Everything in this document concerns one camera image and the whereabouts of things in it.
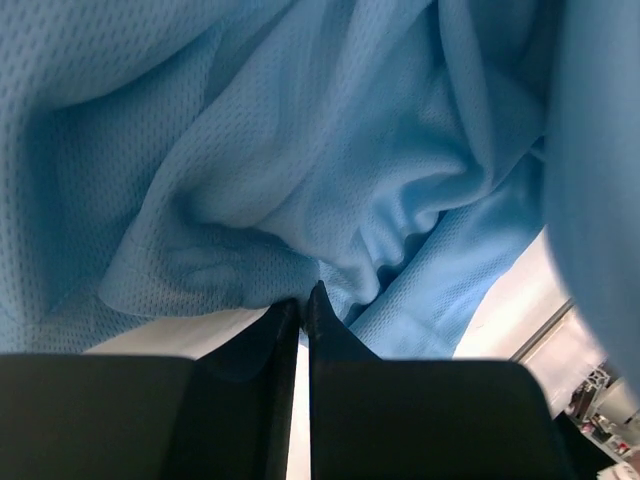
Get aluminium table edge rail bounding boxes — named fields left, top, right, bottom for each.
left=510, top=299, right=574, bottom=362

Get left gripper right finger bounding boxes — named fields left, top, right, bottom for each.
left=305, top=284, right=574, bottom=479

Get light blue shorts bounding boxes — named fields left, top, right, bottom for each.
left=1, top=1, right=639, bottom=385

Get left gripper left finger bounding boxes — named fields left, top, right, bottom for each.
left=1, top=302, right=299, bottom=479

